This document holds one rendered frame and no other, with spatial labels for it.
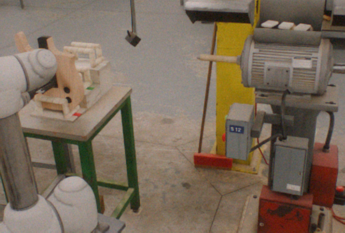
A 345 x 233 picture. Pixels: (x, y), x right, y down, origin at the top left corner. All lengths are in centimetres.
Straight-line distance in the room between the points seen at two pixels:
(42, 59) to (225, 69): 186
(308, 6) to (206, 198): 165
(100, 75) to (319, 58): 120
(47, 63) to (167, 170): 213
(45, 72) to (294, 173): 124
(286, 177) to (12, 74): 132
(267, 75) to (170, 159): 178
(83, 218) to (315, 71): 115
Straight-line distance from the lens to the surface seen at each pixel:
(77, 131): 220
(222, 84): 314
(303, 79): 197
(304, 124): 208
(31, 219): 168
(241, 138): 187
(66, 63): 220
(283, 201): 221
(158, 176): 338
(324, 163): 221
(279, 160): 208
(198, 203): 312
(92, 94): 242
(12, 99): 147
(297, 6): 206
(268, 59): 195
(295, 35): 194
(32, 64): 146
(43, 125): 231
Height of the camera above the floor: 202
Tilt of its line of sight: 26 degrees down
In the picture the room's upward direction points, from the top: 3 degrees counter-clockwise
